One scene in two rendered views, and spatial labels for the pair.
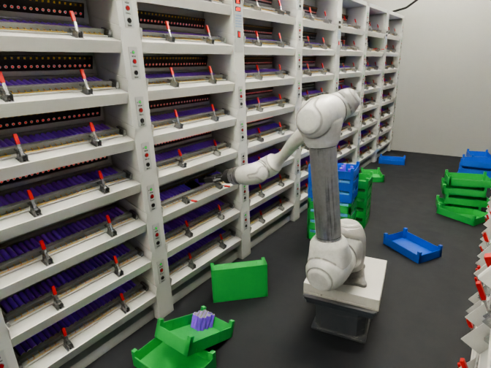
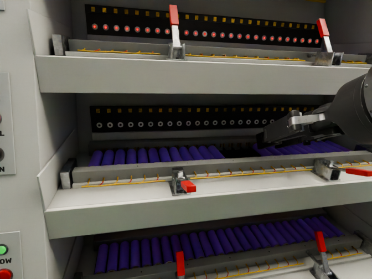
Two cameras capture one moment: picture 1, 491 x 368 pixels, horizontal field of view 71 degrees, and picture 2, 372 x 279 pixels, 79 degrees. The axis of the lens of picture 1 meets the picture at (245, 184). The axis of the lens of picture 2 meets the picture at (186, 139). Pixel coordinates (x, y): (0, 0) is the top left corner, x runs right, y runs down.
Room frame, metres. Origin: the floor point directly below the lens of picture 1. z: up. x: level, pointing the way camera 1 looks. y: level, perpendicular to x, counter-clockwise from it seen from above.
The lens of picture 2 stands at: (1.43, 0.08, 0.64)
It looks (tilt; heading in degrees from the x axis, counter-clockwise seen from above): 3 degrees down; 41
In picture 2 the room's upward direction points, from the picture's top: 1 degrees counter-clockwise
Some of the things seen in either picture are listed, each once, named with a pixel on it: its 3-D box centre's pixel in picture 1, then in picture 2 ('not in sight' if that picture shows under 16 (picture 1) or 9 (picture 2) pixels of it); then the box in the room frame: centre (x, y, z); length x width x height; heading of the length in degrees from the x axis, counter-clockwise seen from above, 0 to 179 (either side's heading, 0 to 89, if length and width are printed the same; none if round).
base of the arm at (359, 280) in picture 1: (345, 266); not in sight; (1.42, -0.46, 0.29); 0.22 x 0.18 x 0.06; 164
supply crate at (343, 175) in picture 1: (334, 168); not in sight; (2.28, -0.61, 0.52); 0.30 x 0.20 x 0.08; 61
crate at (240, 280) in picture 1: (239, 280); not in sight; (1.63, 0.05, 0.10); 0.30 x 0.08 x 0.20; 98
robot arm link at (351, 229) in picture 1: (346, 243); not in sight; (1.39, -0.45, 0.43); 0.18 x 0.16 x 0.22; 144
